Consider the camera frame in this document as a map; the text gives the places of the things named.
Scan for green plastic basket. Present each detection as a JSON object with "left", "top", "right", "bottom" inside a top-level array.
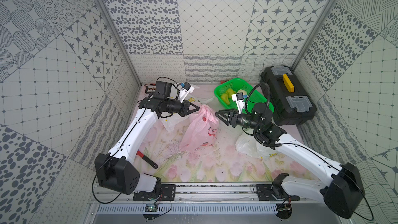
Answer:
[{"left": 214, "top": 78, "right": 275, "bottom": 114}]

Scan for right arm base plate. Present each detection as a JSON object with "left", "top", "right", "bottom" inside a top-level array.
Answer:
[{"left": 254, "top": 184, "right": 300, "bottom": 201}]

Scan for white lemon print bag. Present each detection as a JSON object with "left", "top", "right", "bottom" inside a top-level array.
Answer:
[{"left": 235, "top": 133, "right": 278, "bottom": 159}]

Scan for green pear top back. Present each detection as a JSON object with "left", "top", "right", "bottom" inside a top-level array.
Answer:
[{"left": 226, "top": 88, "right": 236, "bottom": 99}]

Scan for green pear left back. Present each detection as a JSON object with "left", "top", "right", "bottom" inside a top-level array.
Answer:
[{"left": 220, "top": 93, "right": 230, "bottom": 105}]

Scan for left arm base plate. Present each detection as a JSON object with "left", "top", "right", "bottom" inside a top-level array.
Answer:
[{"left": 133, "top": 184, "right": 176, "bottom": 201}]

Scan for black plastic toolbox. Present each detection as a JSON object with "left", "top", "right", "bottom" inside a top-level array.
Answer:
[{"left": 260, "top": 65, "right": 317, "bottom": 125}]

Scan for red handled tool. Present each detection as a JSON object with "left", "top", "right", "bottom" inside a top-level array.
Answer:
[{"left": 136, "top": 150, "right": 158, "bottom": 169}]

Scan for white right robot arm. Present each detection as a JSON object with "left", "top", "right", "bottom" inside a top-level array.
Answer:
[{"left": 215, "top": 103, "right": 365, "bottom": 219}]

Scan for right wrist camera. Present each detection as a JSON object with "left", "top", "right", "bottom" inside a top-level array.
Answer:
[{"left": 232, "top": 92, "right": 247, "bottom": 114}]

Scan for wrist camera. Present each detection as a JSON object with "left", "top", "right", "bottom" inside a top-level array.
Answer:
[
  {"left": 232, "top": 92, "right": 247, "bottom": 114},
  {"left": 178, "top": 82, "right": 195, "bottom": 103}
]

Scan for floral pink table mat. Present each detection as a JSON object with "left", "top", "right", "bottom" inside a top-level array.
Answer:
[{"left": 108, "top": 83, "right": 318, "bottom": 183}]

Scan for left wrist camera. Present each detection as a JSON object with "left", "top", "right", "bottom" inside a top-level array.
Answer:
[{"left": 178, "top": 82, "right": 195, "bottom": 103}]

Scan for pink patterned plastic bag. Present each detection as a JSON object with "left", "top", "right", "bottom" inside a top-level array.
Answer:
[{"left": 179, "top": 104, "right": 219, "bottom": 152}]

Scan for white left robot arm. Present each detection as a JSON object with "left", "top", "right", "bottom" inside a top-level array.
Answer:
[{"left": 93, "top": 97, "right": 207, "bottom": 199}]

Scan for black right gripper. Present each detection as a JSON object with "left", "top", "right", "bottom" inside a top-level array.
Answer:
[{"left": 215, "top": 108, "right": 263, "bottom": 132}]

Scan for black small tray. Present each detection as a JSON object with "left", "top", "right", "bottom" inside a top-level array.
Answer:
[{"left": 144, "top": 84, "right": 156, "bottom": 94}]

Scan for green pear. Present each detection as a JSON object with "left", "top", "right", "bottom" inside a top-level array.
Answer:
[
  {"left": 220, "top": 93, "right": 230, "bottom": 105},
  {"left": 226, "top": 88, "right": 236, "bottom": 99}
]

